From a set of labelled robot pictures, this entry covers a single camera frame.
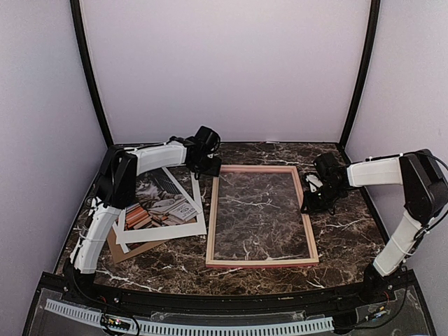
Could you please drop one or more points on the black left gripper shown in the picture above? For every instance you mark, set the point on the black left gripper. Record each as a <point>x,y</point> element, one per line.
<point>213,171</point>

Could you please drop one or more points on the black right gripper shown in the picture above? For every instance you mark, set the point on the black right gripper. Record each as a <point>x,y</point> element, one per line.
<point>311,206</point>

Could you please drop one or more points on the clear acrylic sheet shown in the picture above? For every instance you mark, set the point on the clear acrylic sheet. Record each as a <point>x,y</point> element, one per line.
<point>260,217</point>

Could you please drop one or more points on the white photo mat board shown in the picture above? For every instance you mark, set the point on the white photo mat board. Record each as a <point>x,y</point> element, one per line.
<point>164,234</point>

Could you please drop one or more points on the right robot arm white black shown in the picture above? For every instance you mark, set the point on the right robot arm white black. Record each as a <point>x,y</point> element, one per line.
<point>420,175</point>

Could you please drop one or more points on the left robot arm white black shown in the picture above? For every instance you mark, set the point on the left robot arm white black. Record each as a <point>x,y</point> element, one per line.
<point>115,187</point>

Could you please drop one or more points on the cat and books photo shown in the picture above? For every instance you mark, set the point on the cat and books photo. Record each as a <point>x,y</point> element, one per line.
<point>157,206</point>

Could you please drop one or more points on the brown cardboard backing board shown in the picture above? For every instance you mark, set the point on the brown cardboard backing board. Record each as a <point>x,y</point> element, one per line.
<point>122,252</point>

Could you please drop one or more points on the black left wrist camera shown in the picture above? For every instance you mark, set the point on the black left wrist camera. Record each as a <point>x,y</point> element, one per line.
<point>207,140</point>

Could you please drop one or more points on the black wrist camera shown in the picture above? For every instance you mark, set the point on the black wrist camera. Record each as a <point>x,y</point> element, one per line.
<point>207,140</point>
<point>326,165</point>

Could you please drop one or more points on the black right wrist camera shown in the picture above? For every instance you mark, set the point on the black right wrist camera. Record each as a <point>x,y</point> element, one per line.
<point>326,165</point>

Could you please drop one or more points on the black front table rail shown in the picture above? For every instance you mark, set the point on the black front table rail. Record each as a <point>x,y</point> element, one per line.
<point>330,301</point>

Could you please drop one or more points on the black right corner post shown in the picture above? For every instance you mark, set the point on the black right corner post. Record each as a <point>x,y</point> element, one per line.
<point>362,74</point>

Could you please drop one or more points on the black corner post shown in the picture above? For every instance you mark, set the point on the black corner post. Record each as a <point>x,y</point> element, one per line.
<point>81,39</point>
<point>362,74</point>

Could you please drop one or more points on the black left corner post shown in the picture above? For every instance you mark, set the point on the black left corner post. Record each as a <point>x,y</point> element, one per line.
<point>81,39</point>

